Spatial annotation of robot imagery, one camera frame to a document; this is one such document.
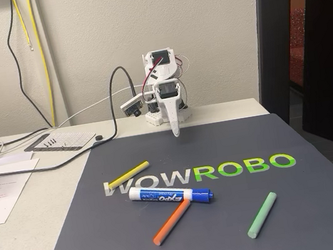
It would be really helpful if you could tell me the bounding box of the blue Expo dry-erase marker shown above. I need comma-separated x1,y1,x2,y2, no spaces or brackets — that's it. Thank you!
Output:
127,174,216,216

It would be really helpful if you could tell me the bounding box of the yellow chalk stick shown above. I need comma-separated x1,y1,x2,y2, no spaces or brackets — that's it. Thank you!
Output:
105,160,153,191

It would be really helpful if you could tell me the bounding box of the grey WOWROBO mat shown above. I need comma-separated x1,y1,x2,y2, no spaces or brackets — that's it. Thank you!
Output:
14,103,333,250

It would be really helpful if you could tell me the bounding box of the striped magnetic screw mat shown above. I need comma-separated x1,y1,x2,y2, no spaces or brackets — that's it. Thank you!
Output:
21,126,98,159

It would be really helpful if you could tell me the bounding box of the orange chalk stick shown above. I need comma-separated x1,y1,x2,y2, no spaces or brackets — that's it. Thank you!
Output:
147,197,197,247

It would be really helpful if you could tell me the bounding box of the green chalk stick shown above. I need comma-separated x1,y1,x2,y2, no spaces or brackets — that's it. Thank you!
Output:
241,190,283,240

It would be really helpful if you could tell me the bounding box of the blank white paper sheet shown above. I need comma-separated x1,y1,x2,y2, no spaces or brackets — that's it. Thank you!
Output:
0,157,43,179
0,151,35,166

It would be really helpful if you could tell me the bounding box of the printed white paper sheet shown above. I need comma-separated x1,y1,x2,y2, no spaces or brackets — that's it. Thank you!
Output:
0,170,40,226

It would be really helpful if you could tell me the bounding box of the white gripper camera module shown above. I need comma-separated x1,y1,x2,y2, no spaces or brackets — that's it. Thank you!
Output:
118,92,148,120

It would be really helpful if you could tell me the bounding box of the black camera cable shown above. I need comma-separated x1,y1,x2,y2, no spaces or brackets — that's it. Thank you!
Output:
0,64,146,179

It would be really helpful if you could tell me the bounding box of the thin white cable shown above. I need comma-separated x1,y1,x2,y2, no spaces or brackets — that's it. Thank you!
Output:
0,85,145,168

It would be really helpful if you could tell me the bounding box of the dark door frame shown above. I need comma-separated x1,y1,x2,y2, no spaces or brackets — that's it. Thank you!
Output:
243,0,317,130

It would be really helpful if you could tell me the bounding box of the long yellow wire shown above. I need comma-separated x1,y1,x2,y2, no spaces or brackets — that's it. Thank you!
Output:
26,0,58,128

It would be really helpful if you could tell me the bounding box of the black wall cable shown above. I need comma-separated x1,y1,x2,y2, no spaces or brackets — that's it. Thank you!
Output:
1,0,54,133

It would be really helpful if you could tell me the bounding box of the short yellow wire with connector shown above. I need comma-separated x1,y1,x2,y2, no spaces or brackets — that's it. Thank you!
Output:
11,0,34,54

